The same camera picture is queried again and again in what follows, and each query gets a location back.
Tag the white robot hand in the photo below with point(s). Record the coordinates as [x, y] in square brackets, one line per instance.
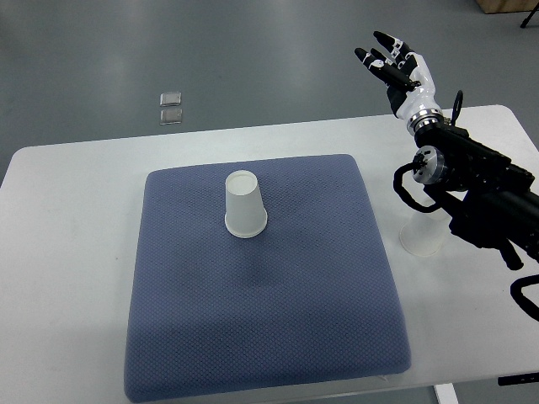
[404, 70]

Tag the white paper cup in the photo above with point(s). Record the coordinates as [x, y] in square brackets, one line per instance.
[424, 233]
[245, 215]

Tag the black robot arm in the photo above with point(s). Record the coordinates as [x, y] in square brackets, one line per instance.
[488, 198]

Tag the wooden box corner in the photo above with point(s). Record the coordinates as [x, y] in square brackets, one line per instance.
[506, 6]

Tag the black tripod leg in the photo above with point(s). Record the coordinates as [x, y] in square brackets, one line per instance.
[528, 18]

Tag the white paper cup on mat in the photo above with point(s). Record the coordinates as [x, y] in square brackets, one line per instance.
[245, 215]

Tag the upper metal floor plate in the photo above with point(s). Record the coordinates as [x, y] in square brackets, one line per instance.
[170, 99]

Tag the blue textured cushion mat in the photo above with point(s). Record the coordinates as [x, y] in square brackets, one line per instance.
[309, 299]

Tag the white table leg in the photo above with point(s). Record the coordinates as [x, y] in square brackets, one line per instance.
[445, 394]

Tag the black table control panel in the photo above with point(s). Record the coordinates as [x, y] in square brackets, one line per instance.
[521, 379]

